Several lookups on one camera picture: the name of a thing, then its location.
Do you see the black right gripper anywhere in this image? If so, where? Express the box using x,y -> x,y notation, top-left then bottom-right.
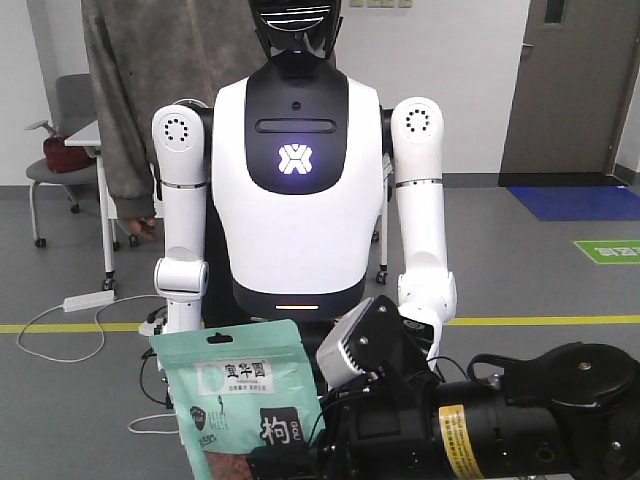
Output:
246,369 -> 445,479

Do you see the teal goji berry pouch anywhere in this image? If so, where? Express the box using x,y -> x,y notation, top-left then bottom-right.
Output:
150,320 -> 325,479

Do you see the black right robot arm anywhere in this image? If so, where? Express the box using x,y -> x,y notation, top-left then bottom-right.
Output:
247,342 -> 639,479

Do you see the white power strip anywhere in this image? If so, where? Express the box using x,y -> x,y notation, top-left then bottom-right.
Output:
62,290 -> 116,313

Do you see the white humanoid robot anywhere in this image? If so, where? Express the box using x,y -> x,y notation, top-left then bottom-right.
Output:
152,1 -> 457,357

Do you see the red bag on chair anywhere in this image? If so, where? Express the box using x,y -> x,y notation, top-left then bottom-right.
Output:
43,136 -> 92,173

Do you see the white folding table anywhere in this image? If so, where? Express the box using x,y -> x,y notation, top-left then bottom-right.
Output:
63,118 -> 121,292

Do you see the grey office chair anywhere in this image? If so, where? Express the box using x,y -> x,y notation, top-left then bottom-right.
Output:
25,73 -> 97,248

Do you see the grey door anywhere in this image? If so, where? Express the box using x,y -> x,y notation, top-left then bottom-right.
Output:
501,1 -> 639,174

